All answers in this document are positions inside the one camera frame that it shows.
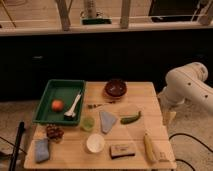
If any green base object on shelf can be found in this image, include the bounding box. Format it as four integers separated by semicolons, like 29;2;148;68
82;18;112;25

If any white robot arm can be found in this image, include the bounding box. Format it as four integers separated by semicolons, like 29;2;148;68
158;62;213;126

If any white paper cup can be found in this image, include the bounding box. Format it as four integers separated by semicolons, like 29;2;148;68
86;134;105;153

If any green plastic tray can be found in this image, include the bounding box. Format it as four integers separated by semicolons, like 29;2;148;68
33;79;85;126

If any brown grape bunch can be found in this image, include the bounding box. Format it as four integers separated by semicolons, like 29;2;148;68
46;125;64;140

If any orange tomato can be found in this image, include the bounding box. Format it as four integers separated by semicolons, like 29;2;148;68
51;99;64;112

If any small green cup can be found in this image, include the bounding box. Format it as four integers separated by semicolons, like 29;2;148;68
81;117;95;131

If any blue folded towel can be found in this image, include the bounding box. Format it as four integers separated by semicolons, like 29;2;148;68
35;138;50;163

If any yellow banana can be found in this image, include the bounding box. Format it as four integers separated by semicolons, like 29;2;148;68
144;134;157;163

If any dark red bowl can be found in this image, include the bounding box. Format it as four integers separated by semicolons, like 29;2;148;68
104;79;127;98

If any brown sponge block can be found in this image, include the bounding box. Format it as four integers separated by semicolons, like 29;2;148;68
109;143;135;159

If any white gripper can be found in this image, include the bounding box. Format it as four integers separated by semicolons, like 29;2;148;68
161;103;176;126

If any black pole stand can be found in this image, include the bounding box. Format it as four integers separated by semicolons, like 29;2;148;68
8;122;25;171

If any black floor cable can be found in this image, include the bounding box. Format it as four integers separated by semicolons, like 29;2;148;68
168;132;213;171

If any blue triangular cloth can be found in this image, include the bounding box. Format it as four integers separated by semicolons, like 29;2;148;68
99;111;117;134

